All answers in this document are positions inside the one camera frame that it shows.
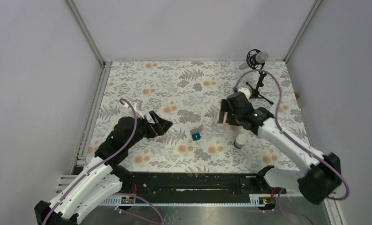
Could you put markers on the left aluminium frame rail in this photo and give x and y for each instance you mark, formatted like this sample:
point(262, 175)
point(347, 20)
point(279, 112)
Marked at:
point(85, 31)

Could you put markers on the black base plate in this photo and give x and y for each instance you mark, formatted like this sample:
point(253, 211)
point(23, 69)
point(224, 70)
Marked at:
point(178, 186)

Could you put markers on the right aluminium frame rail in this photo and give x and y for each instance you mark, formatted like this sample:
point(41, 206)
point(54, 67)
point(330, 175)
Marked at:
point(312, 12)

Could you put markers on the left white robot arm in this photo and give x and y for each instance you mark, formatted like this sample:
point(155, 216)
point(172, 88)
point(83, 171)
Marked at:
point(103, 175)

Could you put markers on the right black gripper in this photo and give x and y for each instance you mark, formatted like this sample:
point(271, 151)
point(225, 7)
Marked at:
point(225, 107)

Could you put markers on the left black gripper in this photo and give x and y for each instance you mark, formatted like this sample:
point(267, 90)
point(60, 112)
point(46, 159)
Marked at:
point(166, 124)

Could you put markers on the white slotted cable duct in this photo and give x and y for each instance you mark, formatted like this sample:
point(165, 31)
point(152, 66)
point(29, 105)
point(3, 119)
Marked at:
point(238, 201)

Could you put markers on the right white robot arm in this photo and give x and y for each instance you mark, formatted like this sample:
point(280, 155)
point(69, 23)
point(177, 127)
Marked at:
point(318, 175)

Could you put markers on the aluminium frame rail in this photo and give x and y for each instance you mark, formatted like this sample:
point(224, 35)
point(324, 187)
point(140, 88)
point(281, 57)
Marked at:
point(312, 12)
point(85, 31)

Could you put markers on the white pill bottle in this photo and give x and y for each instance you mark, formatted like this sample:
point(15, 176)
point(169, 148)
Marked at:
point(240, 141)

